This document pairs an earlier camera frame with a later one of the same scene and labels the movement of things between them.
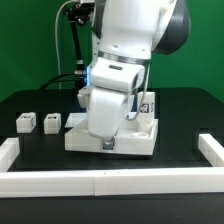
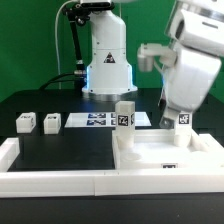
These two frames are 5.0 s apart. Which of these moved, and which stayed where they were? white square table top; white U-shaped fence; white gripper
Moved: white gripper; white square table top
Stayed: white U-shaped fence
